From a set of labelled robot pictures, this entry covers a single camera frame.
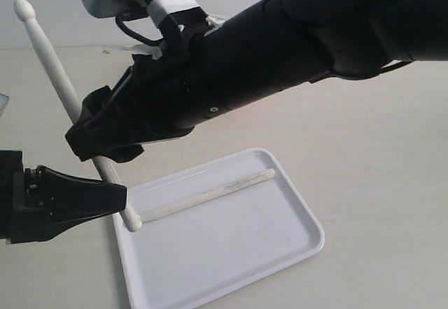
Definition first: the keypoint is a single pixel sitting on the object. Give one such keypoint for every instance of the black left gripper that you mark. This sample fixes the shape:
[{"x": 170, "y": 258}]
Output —
[{"x": 37, "y": 203}]

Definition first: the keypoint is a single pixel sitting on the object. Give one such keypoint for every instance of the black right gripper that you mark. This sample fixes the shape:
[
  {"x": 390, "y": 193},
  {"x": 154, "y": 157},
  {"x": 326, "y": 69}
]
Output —
[{"x": 155, "y": 100}]

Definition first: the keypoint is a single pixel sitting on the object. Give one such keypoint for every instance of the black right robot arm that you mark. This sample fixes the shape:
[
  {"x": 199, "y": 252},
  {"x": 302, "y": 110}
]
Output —
[{"x": 278, "y": 44}]

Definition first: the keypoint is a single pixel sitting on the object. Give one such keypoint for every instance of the white rectangular plastic tray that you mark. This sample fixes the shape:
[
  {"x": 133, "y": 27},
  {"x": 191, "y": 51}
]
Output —
[{"x": 207, "y": 251}]

